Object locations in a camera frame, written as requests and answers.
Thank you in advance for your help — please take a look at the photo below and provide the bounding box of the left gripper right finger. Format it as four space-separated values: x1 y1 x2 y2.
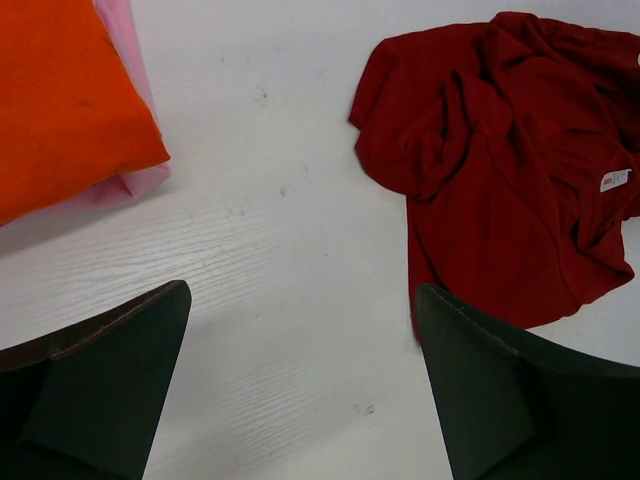
415 285 639 479

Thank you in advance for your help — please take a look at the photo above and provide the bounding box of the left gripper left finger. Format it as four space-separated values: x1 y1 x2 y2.
1 280 192 479

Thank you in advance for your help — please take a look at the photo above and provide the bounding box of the folded light pink t-shirt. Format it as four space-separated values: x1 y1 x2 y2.
0 0 174 241

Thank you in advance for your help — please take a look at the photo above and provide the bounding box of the dark red t-shirt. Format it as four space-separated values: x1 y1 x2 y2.
349 12 639 328

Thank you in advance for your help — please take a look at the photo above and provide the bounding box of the folded orange t-shirt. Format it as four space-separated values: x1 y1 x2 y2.
0 0 172 227

